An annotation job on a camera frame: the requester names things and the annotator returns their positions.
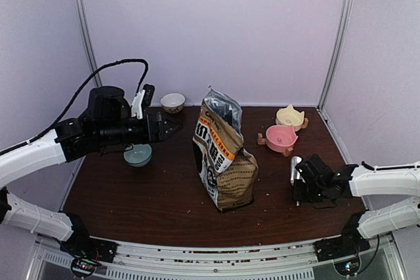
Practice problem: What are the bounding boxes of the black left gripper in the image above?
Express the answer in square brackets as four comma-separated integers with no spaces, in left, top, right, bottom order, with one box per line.
[96,111,184,146]

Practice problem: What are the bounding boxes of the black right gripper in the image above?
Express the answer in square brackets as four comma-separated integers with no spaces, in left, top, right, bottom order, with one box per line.
[292,179,327,203]

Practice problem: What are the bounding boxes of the silver metal food scoop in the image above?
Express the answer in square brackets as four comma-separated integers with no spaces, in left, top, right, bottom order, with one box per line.
[290,155,302,206]

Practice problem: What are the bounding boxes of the brown dog food bag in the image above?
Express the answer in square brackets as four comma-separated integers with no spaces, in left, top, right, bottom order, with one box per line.
[192,87,259,212]

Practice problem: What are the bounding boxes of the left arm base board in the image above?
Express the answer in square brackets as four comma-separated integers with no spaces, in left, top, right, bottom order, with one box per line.
[70,258,100,278]

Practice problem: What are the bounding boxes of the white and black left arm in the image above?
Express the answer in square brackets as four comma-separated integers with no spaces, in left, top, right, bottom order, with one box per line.
[1,85,182,256]

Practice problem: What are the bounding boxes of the right arm base board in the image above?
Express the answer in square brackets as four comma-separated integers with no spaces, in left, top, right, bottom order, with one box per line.
[334,256,361,277]

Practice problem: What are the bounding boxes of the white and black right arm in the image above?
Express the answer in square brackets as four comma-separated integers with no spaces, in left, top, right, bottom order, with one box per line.
[290,154,419,255]

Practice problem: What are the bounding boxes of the pink cat-ear pet bowl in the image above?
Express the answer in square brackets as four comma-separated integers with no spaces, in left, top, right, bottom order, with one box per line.
[264,124,299,154]

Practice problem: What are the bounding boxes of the cream cat-ear pet bowl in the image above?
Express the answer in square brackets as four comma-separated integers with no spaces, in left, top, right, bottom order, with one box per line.
[275,104,308,132]

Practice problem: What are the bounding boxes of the white patterned ceramic bowl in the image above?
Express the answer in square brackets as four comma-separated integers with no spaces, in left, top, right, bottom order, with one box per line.
[160,92,186,113]

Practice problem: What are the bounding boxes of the light green ceramic bowl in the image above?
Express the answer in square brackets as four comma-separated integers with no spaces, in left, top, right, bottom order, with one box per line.
[123,144,152,167]

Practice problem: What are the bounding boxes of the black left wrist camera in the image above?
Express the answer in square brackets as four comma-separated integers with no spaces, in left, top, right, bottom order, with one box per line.
[131,84,156,120]

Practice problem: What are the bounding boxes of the right aluminium table rail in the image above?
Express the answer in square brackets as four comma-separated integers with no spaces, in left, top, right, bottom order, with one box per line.
[317,106,375,212]

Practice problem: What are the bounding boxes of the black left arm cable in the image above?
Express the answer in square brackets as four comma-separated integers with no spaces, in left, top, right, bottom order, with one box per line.
[0,58,150,155]

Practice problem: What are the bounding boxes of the aluminium front frame rail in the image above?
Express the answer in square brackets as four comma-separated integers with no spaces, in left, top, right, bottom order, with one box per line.
[26,222,404,280]

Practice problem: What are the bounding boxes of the left aluminium corner post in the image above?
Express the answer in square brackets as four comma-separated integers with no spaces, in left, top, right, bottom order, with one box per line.
[74,0,97,73]

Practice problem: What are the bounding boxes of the aluminium corner post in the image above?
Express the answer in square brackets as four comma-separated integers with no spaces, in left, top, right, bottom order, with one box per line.
[74,0,97,73]
[317,0,354,112]

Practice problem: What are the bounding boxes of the right aluminium corner post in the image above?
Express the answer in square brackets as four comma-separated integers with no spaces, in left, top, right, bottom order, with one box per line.
[317,0,354,112]

